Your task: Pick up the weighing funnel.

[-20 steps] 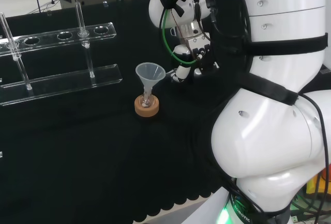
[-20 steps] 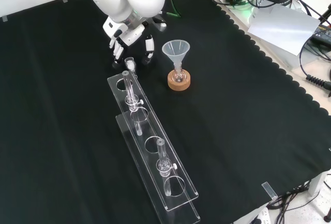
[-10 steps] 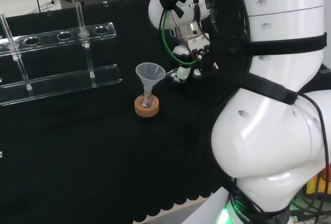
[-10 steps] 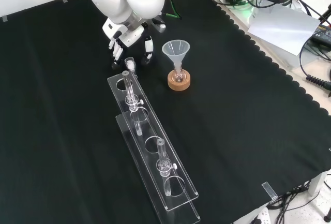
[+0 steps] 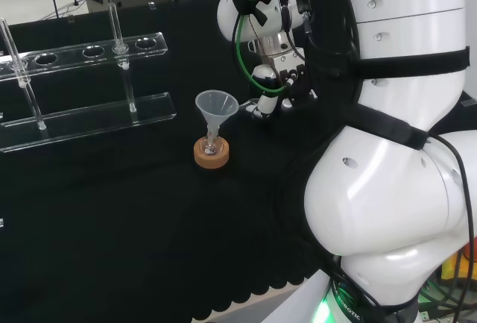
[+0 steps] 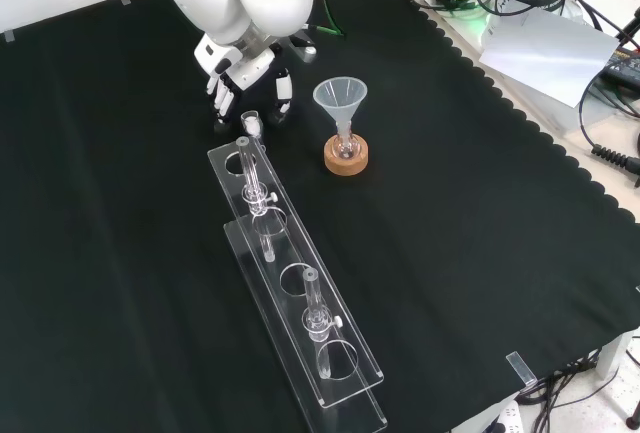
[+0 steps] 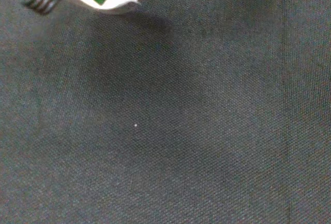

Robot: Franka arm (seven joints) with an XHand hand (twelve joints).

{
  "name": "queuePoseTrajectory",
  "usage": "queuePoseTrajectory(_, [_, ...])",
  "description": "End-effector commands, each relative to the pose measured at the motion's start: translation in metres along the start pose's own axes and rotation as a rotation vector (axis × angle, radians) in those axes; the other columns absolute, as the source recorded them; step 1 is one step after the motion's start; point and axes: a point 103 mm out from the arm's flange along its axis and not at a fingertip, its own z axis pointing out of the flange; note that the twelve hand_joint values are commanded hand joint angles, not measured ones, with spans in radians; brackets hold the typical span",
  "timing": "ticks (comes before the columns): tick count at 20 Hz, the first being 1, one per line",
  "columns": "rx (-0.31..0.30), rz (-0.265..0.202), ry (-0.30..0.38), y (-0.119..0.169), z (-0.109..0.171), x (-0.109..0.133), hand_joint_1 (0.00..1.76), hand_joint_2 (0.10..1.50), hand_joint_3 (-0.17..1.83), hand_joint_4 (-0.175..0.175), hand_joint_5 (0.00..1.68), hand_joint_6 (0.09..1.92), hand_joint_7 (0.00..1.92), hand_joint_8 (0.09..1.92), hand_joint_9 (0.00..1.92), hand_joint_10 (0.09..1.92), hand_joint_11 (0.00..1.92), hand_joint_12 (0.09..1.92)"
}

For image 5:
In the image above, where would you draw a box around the black bench cloth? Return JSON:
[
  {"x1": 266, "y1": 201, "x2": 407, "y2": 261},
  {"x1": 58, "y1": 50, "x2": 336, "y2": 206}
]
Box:
[{"x1": 0, "y1": 0, "x2": 477, "y2": 322}]

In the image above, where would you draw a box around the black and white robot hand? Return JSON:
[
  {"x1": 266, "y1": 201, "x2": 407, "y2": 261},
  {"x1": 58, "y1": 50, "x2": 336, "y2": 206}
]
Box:
[{"x1": 249, "y1": 49, "x2": 319, "y2": 120}]

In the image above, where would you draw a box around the green cable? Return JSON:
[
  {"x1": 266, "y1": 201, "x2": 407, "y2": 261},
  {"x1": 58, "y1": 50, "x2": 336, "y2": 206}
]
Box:
[{"x1": 232, "y1": 0, "x2": 296, "y2": 97}]

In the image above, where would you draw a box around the clear acrylic funnel stand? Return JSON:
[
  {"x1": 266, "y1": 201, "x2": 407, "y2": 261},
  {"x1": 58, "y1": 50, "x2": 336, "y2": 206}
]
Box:
[{"x1": 0, "y1": 1, "x2": 178, "y2": 154}]

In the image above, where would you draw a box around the clear plastic funnel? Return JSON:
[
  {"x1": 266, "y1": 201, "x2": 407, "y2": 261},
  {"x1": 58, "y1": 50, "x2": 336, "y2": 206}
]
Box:
[{"x1": 195, "y1": 90, "x2": 240, "y2": 142}]

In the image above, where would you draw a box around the yellow stop button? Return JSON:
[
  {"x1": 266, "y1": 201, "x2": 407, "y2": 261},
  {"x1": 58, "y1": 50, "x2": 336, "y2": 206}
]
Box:
[{"x1": 439, "y1": 246, "x2": 477, "y2": 304}]

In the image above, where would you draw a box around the glass weighing funnel with powder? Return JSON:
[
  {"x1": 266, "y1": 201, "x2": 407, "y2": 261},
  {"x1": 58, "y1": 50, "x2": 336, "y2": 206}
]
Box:
[{"x1": 238, "y1": 98, "x2": 261, "y2": 112}]

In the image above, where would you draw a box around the small round-bottom glass flask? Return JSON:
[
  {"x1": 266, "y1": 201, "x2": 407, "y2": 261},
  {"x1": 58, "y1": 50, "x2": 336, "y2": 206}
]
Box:
[{"x1": 203, "y1": 128, "x2": 221, "y2": 157}]

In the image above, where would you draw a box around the cork ring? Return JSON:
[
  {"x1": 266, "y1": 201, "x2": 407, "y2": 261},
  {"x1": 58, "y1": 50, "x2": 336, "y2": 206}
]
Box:
[{"x1": 193, "y1": 136, "x2": 230, "y2": 170}]

